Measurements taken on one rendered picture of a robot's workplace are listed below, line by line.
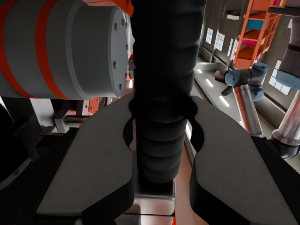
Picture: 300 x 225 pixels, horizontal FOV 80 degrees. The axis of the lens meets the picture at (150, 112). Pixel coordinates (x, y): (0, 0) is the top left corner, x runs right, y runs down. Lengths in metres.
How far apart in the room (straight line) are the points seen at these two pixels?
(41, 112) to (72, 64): 0.16
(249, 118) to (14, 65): 0.91
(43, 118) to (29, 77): 0.13
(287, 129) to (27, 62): 0.98
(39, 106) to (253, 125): 0.87
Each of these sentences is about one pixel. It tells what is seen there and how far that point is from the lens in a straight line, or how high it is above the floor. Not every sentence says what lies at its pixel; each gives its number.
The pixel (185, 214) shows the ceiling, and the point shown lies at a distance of 6.58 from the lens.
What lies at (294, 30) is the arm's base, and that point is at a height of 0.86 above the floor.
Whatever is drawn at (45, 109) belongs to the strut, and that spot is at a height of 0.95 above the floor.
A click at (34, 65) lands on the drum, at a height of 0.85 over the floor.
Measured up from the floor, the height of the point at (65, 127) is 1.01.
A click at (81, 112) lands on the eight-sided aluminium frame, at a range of 0.53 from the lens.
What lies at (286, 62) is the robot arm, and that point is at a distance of 0.80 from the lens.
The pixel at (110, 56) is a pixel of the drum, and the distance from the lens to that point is 0.23.
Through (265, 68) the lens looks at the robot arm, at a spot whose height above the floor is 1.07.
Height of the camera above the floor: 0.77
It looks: 33 degrees up
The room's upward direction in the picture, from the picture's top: 179 degrees counter-clockwise
